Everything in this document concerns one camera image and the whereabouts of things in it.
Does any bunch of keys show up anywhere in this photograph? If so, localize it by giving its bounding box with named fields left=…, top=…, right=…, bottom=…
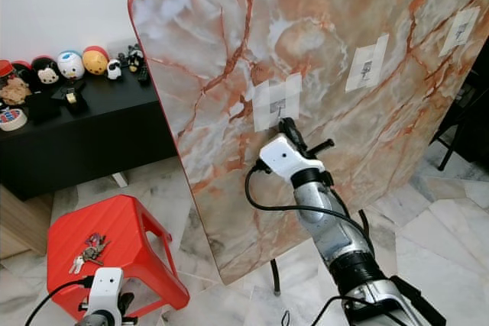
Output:
left=68, top=232, right=112, bottom=276

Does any marble table top red edge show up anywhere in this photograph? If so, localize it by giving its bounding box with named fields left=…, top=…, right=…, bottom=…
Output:
left=128, top=0, right=489, bottom=286

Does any black table leg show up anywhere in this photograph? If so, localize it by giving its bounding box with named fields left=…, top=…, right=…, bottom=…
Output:
left=270, top=258, right=283, bottom=295

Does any black chair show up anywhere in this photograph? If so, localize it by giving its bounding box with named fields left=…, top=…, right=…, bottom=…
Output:
left=427, top=65, right=489, bottom=172

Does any white tape roll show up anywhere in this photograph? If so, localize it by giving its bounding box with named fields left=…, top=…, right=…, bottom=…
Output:
left=0, top=106, right=29, bottom=132

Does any jar with red lid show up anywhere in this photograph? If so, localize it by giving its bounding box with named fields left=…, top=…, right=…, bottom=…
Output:
left=0, top=60, right=18, bottom=87

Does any brown plush toy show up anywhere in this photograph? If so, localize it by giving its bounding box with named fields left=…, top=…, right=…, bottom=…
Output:
left=1, top=76, right=33, bottom=107

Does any small black plush toy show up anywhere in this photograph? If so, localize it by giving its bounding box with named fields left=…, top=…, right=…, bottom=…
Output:
left=121, top=44, right=145, bottom=76

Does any small white and black plush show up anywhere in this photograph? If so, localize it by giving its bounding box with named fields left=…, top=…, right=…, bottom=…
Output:
left=106, top=58, right=124, bottom=81

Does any low black cabinet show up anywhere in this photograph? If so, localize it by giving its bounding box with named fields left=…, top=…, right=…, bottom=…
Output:
left=0, top=73, right=178, bottom=202

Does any black mouse plush toy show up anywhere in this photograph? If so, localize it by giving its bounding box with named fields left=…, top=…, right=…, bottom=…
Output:
left=31, top=56, right=61, bottom=87

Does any yellow and red bear plush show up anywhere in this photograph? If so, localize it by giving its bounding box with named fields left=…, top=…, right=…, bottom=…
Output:
left=82, top=44, right=111, bottom=76

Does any red plastic stool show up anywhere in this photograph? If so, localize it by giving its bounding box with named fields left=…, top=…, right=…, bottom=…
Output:
left=46, top=194, right=191, bottom=326

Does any black and gold figure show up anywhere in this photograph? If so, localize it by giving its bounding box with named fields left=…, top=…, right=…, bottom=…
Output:
left=54, top=81, right=92, bottom=114

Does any white duck plush toy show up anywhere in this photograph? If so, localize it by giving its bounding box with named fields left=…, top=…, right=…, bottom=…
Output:
left=57, top=50, right=86, bottom=81

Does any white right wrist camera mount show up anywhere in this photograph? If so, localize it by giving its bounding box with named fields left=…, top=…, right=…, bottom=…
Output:
left=257, top=133, right=327, bottom=182

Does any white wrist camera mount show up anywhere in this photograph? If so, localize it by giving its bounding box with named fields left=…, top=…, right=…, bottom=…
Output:
left=89, top=266, right=125, bottom=320
left=257, top=133, right=327, bottom=182

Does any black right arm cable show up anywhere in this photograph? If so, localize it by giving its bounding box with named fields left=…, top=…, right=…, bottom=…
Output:
left=244, top=164, right=377, bottom=257

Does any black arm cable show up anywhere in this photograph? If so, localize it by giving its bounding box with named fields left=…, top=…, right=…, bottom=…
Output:
left=24, top=276, right=93, bottom=326
left=244, top=164, right=377, bottom=257

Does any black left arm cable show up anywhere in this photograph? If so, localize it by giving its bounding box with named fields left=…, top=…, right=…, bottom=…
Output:
left=24, top=276, right=93, bottom=326

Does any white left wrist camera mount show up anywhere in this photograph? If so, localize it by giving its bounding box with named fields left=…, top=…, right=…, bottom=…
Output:
left=89, top=266, right=125, bottom=320

